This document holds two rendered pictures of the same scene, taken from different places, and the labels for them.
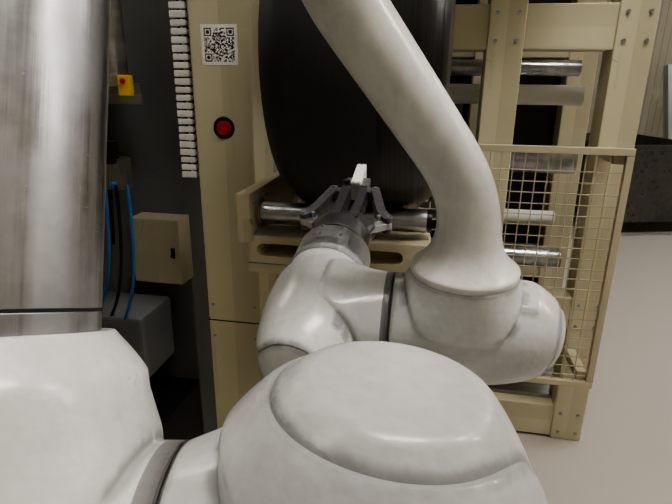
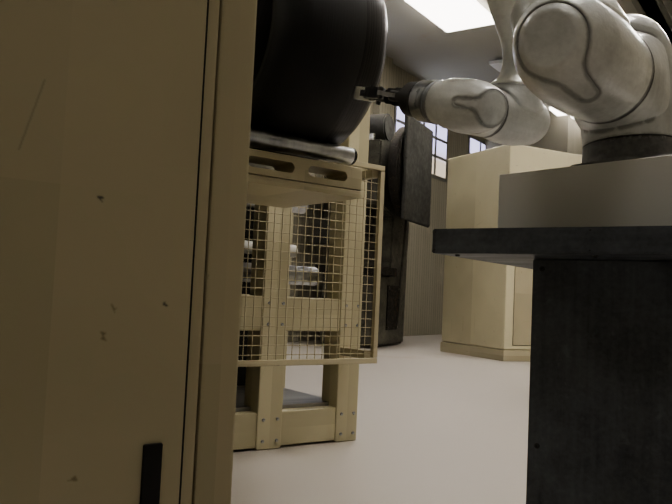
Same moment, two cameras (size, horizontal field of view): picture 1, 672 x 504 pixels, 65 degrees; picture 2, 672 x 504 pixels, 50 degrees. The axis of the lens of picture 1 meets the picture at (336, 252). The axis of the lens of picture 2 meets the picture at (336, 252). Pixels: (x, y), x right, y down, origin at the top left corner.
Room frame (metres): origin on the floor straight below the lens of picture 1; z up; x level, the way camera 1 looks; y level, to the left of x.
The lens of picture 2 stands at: (-0.30, 1.22, 0.54)
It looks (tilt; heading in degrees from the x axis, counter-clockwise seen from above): 3 degrees up; 313
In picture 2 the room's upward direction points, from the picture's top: 3 degrees clockwise
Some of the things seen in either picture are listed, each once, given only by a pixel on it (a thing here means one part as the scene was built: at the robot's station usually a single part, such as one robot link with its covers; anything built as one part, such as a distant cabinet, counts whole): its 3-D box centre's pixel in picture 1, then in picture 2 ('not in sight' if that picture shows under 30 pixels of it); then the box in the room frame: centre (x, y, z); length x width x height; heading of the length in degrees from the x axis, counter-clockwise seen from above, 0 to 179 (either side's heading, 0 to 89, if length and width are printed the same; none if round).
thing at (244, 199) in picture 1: (274, 197); not in sight; (1.17, 0.14, 0.90); 0.40 x 0.03 x 0.10; 170
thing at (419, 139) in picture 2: not in sight; (368, 226); (4.85, -4.72, 1.29); 1.32 x 1.19 x 2.58; 96
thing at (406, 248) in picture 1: (339, 247); (294, 171); (1.01, -0.01, 0.83); 0.36 x 0.09 x 0.06; 80
